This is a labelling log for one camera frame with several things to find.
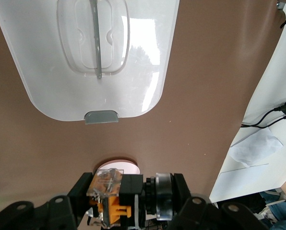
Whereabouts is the crumpled white paper sheet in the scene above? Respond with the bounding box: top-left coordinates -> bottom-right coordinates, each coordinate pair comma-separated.
229,126 -> 284,169

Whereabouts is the white desk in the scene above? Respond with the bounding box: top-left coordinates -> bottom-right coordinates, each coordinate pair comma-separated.
209,0 -> 286,209

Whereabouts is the pink round plate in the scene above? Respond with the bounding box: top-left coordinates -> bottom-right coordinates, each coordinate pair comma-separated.
94,157 -> 142,177

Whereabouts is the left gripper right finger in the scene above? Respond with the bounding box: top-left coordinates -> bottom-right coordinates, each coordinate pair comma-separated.
166,172 -> 270,230

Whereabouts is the white lidded storage box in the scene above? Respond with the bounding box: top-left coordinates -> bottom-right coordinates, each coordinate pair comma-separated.
0,0 -> 181,126

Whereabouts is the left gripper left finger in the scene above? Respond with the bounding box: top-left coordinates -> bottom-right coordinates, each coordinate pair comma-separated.
0,172 -> 95,230

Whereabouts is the blue cloth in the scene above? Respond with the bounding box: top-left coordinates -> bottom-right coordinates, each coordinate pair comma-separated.
258,190 -> 286,230

